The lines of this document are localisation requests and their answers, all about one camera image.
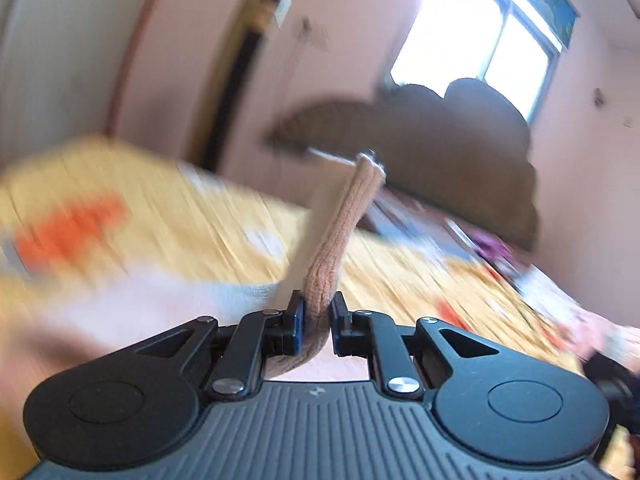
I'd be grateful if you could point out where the white sliding door wardrobe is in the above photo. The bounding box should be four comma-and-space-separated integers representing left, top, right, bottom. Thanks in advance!
0, 0, 173, 138

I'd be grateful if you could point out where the printed pillow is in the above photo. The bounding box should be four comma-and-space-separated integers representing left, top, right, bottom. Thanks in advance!
367, 194, 581, 313

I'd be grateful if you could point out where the gold standing air conditioner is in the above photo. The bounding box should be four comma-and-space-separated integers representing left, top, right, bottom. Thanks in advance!
187, 0, 287, 173

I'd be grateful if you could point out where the window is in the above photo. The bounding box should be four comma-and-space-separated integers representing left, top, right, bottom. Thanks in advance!
384, 0, 581, 126

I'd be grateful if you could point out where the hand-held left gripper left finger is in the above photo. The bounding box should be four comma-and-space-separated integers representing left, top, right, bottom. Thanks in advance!
134, 291, 307, 397

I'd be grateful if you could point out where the pink knitted sweater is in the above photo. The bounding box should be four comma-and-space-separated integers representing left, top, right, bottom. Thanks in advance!
45, 150, 387, 381

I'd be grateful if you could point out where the yellow printed blanket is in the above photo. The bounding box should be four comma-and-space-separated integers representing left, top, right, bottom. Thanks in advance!
0, 135, 640, 480

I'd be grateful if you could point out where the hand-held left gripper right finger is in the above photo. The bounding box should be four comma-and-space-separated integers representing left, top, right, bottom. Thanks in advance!
331, 291, 497, 399

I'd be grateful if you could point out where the brown wooden headboard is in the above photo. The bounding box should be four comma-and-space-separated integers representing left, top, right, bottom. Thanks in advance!
265, 77, 543, 252

